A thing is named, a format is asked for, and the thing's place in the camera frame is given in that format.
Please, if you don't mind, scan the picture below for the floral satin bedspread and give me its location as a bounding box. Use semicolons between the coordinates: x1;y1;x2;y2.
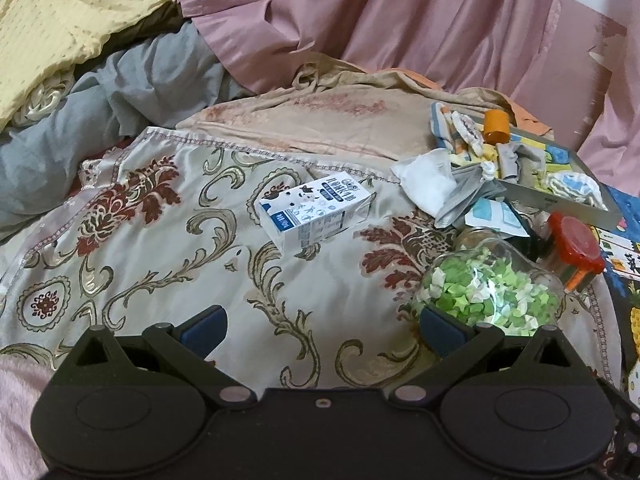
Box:
0;127;623;401

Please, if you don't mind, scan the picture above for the white milk carton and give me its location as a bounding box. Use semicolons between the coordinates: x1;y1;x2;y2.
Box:
257;172;373;256

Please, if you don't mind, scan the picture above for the pink curtain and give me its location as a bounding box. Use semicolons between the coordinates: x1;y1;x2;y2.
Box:
175;0;640;186

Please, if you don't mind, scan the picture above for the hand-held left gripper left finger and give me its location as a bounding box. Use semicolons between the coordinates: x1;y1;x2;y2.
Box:
65;305;257;407

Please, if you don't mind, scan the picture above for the orange cloth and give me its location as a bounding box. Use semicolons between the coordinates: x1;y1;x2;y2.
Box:
385;67;546;133

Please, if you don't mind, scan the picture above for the red lid jar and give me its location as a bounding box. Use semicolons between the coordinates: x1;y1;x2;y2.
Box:
537;212;606;293

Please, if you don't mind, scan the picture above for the beige cloth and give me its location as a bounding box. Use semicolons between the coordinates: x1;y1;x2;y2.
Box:
177;60;543;161

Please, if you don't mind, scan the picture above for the white blue-print cloth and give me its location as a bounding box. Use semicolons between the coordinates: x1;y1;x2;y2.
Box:
542;171;603;208

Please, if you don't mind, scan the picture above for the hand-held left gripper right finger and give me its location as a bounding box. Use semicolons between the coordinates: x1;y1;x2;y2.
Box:
392;307;583;407

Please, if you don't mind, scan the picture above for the striped small cloth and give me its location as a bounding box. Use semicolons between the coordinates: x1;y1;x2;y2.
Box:
429;101;458;148

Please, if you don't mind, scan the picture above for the grey tray of clutter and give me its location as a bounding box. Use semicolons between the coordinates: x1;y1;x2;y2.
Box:
434;127;623;231

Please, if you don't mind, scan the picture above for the grey sock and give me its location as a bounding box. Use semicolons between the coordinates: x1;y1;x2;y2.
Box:
495;142;548;181

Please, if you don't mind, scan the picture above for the cream satin cloth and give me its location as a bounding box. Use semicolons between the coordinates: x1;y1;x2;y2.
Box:
10;67;76;128

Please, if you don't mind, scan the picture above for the grey crumpled cloth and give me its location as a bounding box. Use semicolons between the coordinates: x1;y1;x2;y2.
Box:
435;160;507;228

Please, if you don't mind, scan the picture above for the grey bedsheet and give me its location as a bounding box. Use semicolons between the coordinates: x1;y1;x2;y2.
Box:
0;22;231;241

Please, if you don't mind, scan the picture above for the pink fluffy cloth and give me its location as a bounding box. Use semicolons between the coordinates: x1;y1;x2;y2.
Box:
0;355;56;480

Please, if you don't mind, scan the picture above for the orange bottle cap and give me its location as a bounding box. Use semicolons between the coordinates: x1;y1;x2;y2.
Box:
482;110;511;145

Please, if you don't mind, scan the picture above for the blue white paper packet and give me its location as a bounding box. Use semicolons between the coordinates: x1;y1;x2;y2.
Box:
465;197;531;238

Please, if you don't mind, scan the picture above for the glass jar of paper stars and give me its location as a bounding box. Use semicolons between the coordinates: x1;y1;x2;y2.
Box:
412;227;566;336

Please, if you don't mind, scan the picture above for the yellow dotted blanket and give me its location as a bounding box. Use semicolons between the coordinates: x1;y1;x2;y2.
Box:
0;0;176;131

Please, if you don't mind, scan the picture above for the blue cartoon painting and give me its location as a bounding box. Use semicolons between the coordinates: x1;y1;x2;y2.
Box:
590;182;640;391

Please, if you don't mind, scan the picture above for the white folded cloth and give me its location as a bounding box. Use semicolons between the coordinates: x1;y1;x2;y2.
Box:
390;149;457;216

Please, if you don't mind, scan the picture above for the white brown-print cloth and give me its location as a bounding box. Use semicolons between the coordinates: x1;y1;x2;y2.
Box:
450;110;486;157

